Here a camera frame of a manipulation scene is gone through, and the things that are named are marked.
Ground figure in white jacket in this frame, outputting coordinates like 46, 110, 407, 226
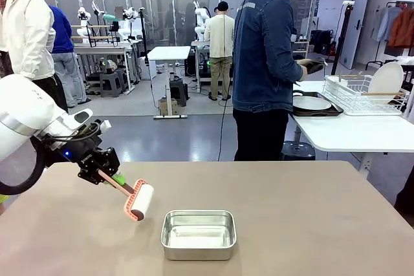
0, 0, 69, 112

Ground cardboard box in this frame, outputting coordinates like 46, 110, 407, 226
158, 97, 179, 117

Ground thin black hanging cable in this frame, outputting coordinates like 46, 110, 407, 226
217, 0, 261, 162

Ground white wire dish rack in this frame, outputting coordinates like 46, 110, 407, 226
323, 74, 409, 116

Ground black bag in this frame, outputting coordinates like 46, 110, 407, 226
310, 29, 334, 56

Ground grey door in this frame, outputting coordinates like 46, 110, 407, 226
316, 0, 373, 70

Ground grey plastic stool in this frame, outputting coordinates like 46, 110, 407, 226
99, 70, 122, 98

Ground pink handled lint roller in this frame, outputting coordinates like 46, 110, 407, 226
98, 171, 155, 223

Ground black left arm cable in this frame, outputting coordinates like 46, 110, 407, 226
0, 138, 47, 196

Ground black clothes rack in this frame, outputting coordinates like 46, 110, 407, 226
365, 0, 414, 70

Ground black round stool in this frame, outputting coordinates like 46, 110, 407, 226
280, 141, 316, 162

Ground person's right forearm denim sleeve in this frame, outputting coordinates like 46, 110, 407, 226
281, 59, 307, 83

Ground person in blue hoodie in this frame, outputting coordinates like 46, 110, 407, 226
48, 5, 93, 105

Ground light blue shirt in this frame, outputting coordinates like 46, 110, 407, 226
376, 6, 404, 43

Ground person in cream sweater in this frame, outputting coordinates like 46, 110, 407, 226
203, 1, 236, 101

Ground person in denim jacket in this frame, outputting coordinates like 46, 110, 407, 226
232, 0, 324, 162

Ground small black stool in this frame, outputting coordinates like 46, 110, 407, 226
169, 78, 189, 107

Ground dark cloth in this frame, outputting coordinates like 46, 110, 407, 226
305, 57, 327, 75

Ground black tripod stand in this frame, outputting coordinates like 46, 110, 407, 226
329, 0, 356, 76

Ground white side table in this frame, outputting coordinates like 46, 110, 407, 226
289, 80, 414, 180

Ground person's right hand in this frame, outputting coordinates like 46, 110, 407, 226
296, 58, 312, 81

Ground rectangular stainless steel tray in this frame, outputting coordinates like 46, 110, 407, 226
160, 210, 237, 261

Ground background metal workbench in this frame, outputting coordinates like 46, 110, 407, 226
72, 38, 144, 92

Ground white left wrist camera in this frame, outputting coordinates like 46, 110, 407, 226
95, 120, 113, 134

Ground white background desk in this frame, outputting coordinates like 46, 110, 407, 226
147, 45, 191, 120

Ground orange jacket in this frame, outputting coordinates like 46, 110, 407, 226
387, 6, 414, 48

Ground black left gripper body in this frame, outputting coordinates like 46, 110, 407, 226
66, 142, 122, 187

